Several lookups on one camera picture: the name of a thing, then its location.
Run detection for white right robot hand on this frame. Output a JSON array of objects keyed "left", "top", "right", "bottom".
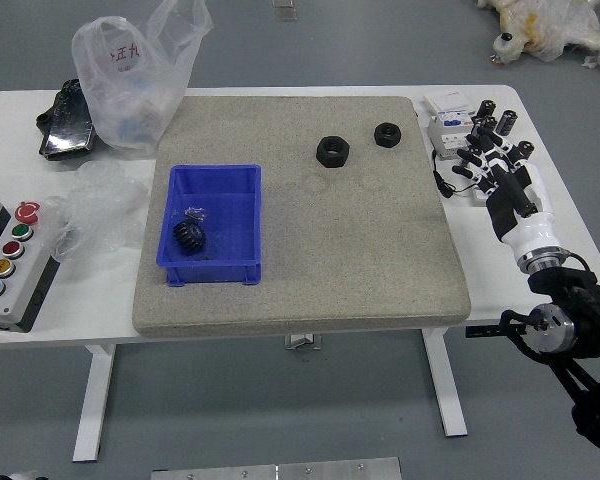
[{"left": 453, "top": 127, "right": 564, "bottom": 266}]

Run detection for large black gear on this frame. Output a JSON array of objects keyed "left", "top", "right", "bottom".
[{"left": 172, "top": 219, "right": 209, "bottom": 258}]

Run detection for small black hex nut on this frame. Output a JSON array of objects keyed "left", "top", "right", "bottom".
[{"left": 373, "top": 121, "right": 403, "bottom": 148}]

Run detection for grey button control box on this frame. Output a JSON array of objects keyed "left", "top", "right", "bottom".
[{"left": 0, "top": 192, "right": 62, "bottom": 334}]

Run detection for large black hex nut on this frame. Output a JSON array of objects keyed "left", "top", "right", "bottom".
[{"left": 315, "top": 135, "right": 351, "bottom": 169}]

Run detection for white table leg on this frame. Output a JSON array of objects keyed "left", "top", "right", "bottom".
[
  {"left": 420, "top": 329, "right": 469, "bottom": 439},
  {"left": 72, "top": 343, "right": 116, "bottom": 464}
]

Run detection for white circuit breaker blue label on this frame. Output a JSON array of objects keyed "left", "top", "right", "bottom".
[{"left": 423, "top": 92, "right": 476, "bottom": 160}]

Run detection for plastic-wrapped plush toy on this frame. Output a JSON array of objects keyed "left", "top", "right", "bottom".
[{"left": 476, "top": 0, "right": 600, "bottom": 81}]

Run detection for grey-brown mat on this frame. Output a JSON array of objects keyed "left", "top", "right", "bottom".
[{"left": 131, "top": 95, "right": 472, "bottom": 337}]

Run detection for long metal floor plate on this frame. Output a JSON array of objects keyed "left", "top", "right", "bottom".
[{"left": 150, "top": 456, "right": 403, "bottom": 480}]

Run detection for crumpled clear plastic wrap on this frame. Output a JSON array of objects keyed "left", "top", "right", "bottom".
[{"left": 43, "top": 160, "right": 151, "bottom": 262}]

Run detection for blue plastic bin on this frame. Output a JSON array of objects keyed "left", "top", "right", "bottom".
[{"left": 154, "top": 163, "right": 263, "bottom": 287}]

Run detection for small metal floor plate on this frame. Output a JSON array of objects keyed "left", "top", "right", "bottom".
[{"left": 272, "top": 0, "right": 300, "bottom": 22}]

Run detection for shiny black plastic tray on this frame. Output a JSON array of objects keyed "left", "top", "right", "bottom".
[{"left": 35, "top": 78, "right": 99, "bottom": 162}]

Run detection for white plastic bag red print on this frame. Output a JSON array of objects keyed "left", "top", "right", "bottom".
[{"left": 71, "top": 0, "right": 215, "bottom": 159}]

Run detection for black plug cord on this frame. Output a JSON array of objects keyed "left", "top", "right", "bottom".
[{"left": 430, "top": 148, "right": 481, "bottom": 199}]

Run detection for metal table bracket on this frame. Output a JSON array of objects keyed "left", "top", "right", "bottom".
[{"left": 283, "top": 332, "right": 324, "bottom": 351}]

